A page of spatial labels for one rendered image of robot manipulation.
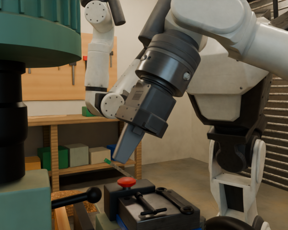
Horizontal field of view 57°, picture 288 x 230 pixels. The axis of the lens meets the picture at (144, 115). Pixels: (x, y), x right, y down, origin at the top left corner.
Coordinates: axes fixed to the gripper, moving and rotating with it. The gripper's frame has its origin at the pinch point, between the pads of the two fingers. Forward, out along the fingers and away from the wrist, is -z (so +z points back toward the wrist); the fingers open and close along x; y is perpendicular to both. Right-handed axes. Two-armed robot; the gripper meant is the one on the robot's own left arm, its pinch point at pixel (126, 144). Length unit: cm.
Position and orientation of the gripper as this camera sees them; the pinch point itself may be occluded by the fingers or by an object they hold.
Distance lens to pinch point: 42.6
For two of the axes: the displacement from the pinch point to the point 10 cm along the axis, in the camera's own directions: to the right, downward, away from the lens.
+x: -3.8, -0.8, 9.2
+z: 4.6, -8.8, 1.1
